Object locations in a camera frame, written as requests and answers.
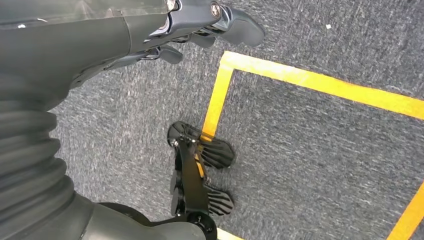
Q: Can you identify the black robot foot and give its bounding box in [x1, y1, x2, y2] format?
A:
[166, 120, 237, 240]

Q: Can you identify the yellow floor tape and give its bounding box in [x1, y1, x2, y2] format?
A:
[200, 50, 424, 240]

